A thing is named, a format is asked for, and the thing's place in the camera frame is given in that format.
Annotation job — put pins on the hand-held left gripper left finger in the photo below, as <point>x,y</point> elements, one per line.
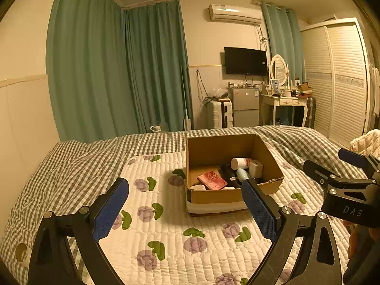
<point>109,210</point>

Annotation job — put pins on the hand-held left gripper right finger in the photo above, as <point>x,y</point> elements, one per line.
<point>259,210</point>

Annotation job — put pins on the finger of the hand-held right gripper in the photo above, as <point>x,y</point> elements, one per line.
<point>317,170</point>
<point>351,156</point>

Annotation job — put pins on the light blue bottle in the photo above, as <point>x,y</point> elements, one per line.
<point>242,175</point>

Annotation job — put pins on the brown cardboard box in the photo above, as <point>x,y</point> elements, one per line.
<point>219,197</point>

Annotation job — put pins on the white charger adapter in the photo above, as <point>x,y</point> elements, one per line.
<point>256,168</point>

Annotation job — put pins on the white bottle with red cap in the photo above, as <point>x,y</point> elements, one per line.
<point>240,162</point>

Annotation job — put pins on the white round device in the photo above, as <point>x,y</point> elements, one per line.
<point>197,187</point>

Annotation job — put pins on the beige quilted jacket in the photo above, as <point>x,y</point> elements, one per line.
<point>366,141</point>

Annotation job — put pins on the grey gingham duvet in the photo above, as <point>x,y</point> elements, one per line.
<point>98,160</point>

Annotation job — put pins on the white floral quilt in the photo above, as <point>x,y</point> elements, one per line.
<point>178,237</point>

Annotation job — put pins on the white dressing table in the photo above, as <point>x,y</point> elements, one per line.
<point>282,102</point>

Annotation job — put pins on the white louvred wardrobe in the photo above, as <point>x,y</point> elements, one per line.
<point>335,77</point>

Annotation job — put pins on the small brown box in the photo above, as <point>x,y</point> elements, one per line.
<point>304,88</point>

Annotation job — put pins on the grey small fridge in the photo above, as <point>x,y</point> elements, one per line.
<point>243,107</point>

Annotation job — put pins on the white suitcase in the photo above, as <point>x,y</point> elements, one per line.
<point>218,114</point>

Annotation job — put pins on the white oval mirror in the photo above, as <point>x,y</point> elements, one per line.
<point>279,68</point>

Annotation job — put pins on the clear plastic bag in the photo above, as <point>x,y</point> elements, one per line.
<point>219,93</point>

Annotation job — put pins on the white mop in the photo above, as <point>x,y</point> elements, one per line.
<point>185,104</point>

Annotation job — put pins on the teal curtain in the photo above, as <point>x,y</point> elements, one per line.
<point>86,65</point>
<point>285,35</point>
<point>157,65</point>

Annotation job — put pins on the white air conditioner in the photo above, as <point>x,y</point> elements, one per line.
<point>234,13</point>

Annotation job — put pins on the small photo frame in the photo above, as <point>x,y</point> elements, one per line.
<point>275,86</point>

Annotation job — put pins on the black wall television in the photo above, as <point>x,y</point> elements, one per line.
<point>245,61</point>

